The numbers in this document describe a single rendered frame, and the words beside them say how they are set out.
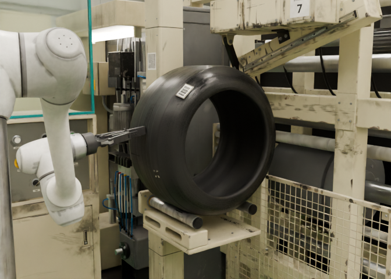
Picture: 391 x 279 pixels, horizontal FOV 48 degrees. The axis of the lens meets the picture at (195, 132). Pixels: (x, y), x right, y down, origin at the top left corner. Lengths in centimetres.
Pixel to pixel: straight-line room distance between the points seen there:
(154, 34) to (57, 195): 90
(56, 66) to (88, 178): 131
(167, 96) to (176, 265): 91
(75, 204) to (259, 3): 104
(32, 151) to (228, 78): 74
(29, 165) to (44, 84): 55
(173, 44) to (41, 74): 112
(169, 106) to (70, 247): 92
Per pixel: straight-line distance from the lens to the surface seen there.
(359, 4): 168
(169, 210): 179
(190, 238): 167
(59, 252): 214
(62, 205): 136
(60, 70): 89
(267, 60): 194
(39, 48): 89
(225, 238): 179
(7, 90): 90
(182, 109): 153
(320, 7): 164
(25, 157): 142
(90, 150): 149
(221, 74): 165
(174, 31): 196
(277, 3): 174
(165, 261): 211
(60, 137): 118
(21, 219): 204
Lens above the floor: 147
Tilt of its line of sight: 8 degrees down
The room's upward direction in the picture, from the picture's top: straight up
